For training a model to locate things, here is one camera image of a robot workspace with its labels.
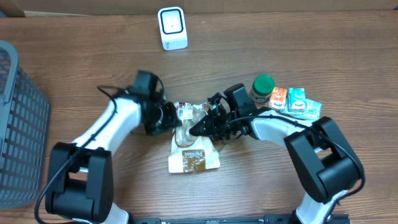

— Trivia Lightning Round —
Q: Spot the brown beige cookie pouch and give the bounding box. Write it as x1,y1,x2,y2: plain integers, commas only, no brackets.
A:
168,102,220,174

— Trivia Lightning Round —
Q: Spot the green lid jar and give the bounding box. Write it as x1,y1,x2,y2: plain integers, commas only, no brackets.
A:
249,75,275,103

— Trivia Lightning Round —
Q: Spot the small orange snack packet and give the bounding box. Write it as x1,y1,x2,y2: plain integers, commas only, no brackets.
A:
268,87,287,110

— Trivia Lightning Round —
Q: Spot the small teal white packet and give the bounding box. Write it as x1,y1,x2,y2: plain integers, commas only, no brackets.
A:
288,88,306,111

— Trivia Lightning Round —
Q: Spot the teal tissue packet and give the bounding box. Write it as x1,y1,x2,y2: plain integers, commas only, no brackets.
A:
281,98,322,120

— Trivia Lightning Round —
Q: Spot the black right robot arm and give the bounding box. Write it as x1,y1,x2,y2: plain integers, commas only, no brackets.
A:
187,83,365,223

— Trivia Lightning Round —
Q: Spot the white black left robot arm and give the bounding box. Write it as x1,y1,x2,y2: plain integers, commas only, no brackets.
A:
34,71,181,223

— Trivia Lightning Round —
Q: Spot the white barcode scanner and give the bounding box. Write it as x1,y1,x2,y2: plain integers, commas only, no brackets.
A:
157,6,188,51

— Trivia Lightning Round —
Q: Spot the grey plastic shopping basket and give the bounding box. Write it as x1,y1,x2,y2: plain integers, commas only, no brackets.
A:
1,40,50,209

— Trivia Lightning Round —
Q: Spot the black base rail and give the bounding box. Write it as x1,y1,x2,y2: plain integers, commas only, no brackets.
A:
132,213,351,224

